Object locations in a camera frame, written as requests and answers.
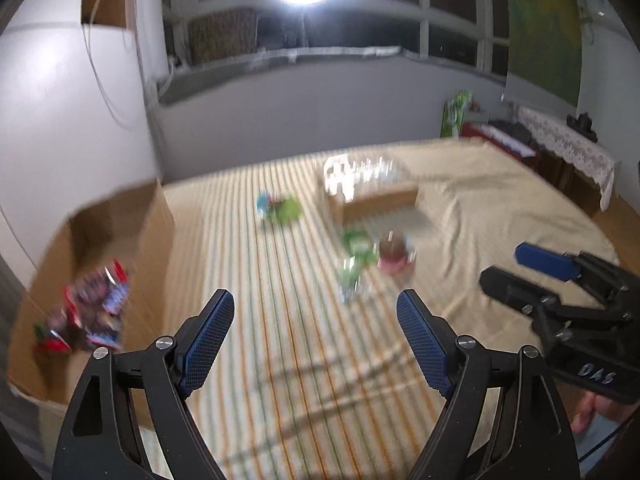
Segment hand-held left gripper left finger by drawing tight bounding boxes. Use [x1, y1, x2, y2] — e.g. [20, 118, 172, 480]
[52, 288, 236, 480]

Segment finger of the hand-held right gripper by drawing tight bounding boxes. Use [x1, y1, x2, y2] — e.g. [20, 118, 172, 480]
[479, 267, 561, 317]
[515, 242, 631, 302]

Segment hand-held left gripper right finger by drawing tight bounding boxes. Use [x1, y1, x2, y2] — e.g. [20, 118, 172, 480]
[396, 288, 581, 480]

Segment clear green snack packet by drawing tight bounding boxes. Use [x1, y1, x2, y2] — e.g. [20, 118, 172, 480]
[337, 257, 366, 303]

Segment dark chocolate bar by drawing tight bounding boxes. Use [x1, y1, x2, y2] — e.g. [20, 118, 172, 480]
[65, 260, 132, 351]

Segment clear biscuit pack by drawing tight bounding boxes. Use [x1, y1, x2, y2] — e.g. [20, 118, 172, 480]
[321, 155, 420, 226]

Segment green candy packet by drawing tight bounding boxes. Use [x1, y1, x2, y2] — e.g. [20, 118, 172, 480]
[256, 191, 303, 225]

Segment brown cardboard box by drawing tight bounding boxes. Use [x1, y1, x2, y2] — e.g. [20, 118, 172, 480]
[7, 177, 176, 431]

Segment person's right hand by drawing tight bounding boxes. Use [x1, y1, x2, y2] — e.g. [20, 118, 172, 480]
[570, 392, 608, 436]

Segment wooden sideboard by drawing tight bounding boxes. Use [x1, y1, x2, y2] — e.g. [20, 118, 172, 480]
[537, 147, 603, 218]

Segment side table with lace cloth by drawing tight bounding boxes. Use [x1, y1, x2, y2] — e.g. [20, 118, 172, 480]
[517, 105, 621, 211]

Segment dark cloth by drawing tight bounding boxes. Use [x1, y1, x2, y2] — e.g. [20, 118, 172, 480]
[487, 119, 531, 143]

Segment dark figurine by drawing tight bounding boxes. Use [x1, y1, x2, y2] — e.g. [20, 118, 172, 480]
[566, 112, 601, 143]

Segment red box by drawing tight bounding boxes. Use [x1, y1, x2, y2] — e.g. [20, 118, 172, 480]
[461, 121, 538, 161]

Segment green paper bag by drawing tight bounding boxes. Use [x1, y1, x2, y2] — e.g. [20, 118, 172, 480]
[440, 90, 475, 138]

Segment white framed window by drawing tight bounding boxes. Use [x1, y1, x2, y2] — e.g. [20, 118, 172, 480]
[162, 0, 511, 81]

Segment white wardrobe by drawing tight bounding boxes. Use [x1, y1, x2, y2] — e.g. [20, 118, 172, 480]
[0, 0, 168, 286]

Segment leopard print cushion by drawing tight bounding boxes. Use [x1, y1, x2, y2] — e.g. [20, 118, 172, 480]
[187, 7, 258, 66]

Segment green wall poster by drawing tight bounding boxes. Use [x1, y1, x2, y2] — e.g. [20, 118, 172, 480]
[502, 0, 588, 111]

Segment white cable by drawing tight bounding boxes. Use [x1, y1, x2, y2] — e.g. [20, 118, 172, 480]
[82, 0, 151, 128]

